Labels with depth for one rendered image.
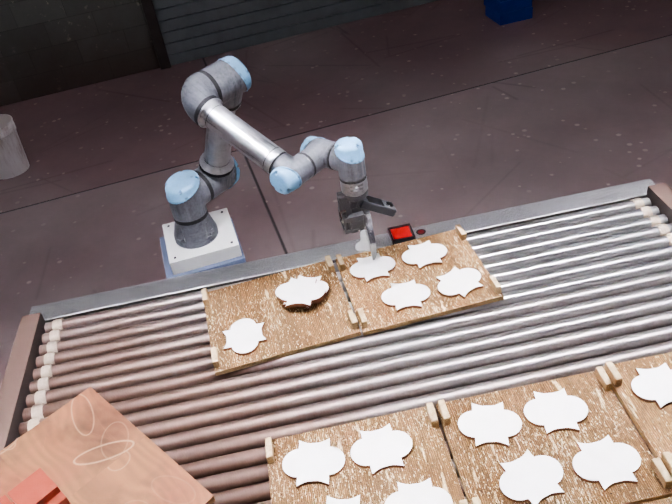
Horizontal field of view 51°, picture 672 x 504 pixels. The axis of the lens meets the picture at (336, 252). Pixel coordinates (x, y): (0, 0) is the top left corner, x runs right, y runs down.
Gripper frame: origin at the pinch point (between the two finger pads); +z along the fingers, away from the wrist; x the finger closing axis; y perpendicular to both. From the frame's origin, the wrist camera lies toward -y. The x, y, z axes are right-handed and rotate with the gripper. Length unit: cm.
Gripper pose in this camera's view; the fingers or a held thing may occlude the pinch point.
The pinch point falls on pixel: (369, 245)
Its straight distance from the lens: 209.2
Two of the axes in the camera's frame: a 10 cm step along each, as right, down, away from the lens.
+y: -9.7, 2.4, -1.0
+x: 2.2, 5.7, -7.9
